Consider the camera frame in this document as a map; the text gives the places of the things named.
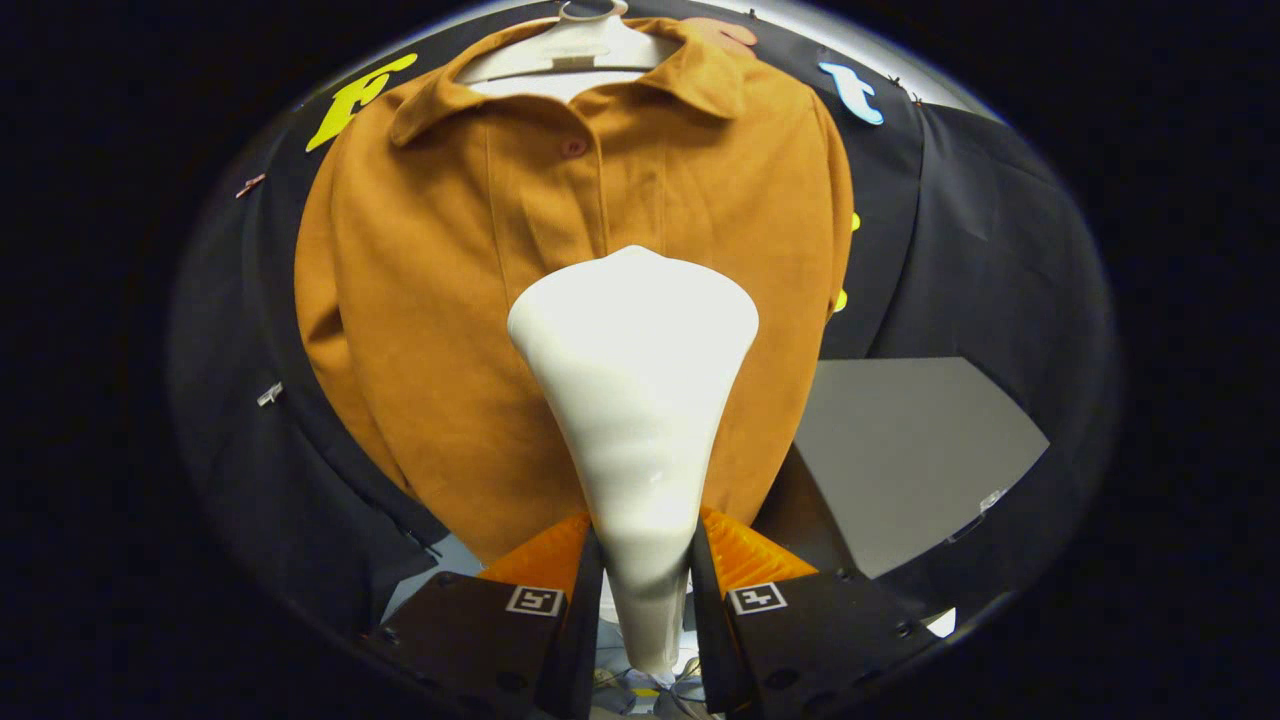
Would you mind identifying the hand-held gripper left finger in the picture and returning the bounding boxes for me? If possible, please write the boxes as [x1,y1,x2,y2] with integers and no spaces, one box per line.
[368,513,605,717]

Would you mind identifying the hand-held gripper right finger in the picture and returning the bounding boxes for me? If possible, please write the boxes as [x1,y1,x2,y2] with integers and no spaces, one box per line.
[688,507,941,717]

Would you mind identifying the white garment steamer head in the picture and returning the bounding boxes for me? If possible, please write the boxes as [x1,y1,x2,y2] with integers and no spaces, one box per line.
[507,245,760,677]

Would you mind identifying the orange button-up shirt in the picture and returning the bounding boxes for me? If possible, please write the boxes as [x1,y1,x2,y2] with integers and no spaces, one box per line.
[294,15,856,567]

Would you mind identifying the white plastic clothes hanger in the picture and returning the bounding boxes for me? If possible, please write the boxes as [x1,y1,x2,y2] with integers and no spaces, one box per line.
[455,0,683,84]

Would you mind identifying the black backdrop cloth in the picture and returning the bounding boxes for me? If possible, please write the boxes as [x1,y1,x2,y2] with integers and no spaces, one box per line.
[170,0,1116,643]

